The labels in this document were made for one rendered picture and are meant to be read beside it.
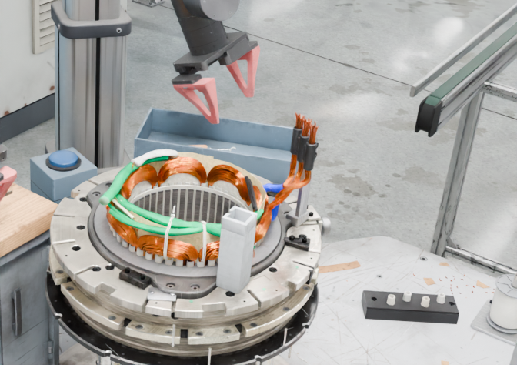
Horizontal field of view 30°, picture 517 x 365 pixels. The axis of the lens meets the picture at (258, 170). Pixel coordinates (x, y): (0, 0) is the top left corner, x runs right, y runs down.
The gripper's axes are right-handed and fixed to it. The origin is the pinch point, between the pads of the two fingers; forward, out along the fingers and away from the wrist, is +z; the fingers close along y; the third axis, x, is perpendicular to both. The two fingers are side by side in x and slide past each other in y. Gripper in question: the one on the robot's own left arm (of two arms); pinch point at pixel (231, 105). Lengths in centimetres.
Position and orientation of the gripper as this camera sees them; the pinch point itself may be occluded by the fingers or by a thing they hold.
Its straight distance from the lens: 140.3
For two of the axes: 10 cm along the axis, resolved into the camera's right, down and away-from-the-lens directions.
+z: 3.2, 8.6, 4.0
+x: -7.4, -0.4, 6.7
